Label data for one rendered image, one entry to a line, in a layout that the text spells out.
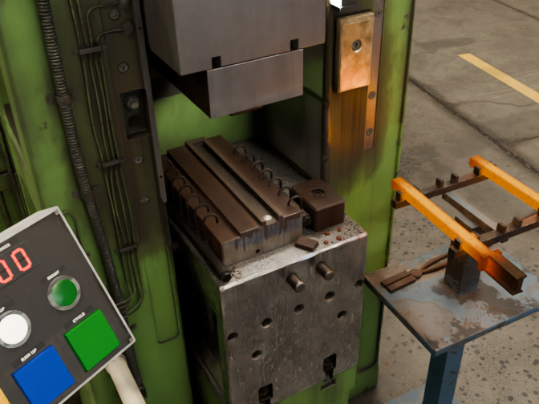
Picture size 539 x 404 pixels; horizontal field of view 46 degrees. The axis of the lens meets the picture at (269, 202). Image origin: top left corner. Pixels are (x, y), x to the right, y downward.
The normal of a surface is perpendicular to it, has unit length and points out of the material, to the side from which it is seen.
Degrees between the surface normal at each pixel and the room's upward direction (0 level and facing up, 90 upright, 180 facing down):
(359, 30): 90
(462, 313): 0
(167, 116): 90
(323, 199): 0
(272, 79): 90
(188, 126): 90
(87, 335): 60
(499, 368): 0
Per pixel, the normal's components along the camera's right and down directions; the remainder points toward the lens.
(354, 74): 0.49, 0.48
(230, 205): -0.02, -0.83
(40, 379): 0.69, -0.14
